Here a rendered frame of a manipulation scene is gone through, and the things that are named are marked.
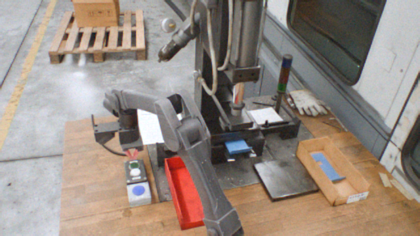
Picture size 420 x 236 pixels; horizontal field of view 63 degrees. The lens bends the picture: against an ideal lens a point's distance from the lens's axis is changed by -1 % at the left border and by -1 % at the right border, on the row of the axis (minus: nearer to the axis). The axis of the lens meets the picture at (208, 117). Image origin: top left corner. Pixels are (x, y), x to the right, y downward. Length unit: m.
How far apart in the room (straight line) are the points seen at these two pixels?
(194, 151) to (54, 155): 2.02
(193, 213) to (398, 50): 0.94
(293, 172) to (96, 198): 0.65
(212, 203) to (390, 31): 0.96
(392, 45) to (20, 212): 2.19
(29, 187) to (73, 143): 1.24
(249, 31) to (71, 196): 0.74
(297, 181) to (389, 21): 0.70
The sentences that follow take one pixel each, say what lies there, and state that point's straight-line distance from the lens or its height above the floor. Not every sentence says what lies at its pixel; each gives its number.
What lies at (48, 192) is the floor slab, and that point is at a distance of 2.51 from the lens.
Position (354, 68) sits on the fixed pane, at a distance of 1.67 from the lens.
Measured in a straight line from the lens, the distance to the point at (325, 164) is 1.32.
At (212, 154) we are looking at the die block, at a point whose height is 0.95.
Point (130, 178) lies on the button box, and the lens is 1.16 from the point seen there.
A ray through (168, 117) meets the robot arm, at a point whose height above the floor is 1.29.
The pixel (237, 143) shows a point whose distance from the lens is 1.20.
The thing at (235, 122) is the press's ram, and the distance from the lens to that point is 1.14.
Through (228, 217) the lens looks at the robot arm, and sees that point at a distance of 0.89.
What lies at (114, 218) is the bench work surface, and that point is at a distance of 1.10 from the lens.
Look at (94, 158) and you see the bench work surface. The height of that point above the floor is 0.90.
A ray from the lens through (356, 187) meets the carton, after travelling 1.27.
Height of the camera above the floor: 1.76
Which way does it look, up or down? 36 degrees down
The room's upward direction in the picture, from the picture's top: 3 degrees clockwise
